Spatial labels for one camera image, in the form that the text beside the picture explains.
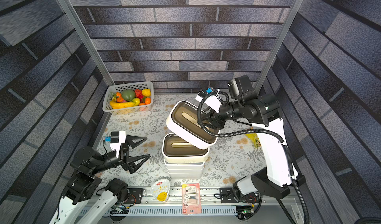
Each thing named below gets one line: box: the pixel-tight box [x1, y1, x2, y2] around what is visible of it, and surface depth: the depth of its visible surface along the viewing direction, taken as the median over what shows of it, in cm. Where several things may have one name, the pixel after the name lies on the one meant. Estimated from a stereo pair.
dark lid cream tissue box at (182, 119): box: [166, 100, 219, 150], surface depth 52 cm
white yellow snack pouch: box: [150, 178, 171, 203], surface depth 70 cm
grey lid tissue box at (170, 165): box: [163, 159, 205, 170], surface depth 63 cm
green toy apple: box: [131, 97, 141, 107], surface depth 107 cm
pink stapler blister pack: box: [181, 182, 202, 215], surface depth 73 cm
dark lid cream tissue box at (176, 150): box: [162, 132, 210, 165], surface depth 59 cm
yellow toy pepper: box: [141, 88, 152, 97], surface depth 116 cm
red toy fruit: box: [134, 88, 143, 98], surface depth 115 cm
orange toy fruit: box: [144, 97, 152, 105], surface depth 111 cm
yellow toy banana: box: [109, 98, 136, 110], surface depth 103 cm
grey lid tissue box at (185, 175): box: [167, 171, 203, 180], surface depth 80 cm
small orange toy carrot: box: [115, 92, 124, 103], surface depth 112 cm
